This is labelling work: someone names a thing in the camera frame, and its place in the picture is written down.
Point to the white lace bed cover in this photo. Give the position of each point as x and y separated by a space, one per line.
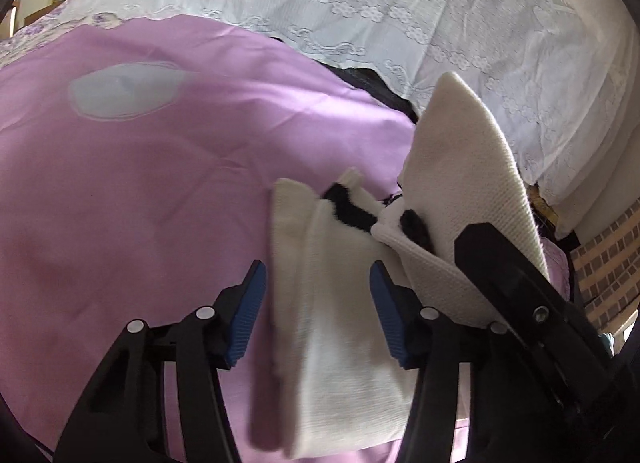
400 3

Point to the white sweater with black stripes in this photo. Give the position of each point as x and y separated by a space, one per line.
340 343

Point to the pink bed sheet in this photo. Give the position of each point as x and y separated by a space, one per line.
150 183

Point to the lavender floral bed sheet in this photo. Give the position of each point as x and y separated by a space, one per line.
35 33

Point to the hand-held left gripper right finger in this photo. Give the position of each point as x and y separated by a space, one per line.
391 315

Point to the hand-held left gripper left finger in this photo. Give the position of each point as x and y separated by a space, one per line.
245 313

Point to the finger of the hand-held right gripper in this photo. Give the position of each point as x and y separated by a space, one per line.
490 258

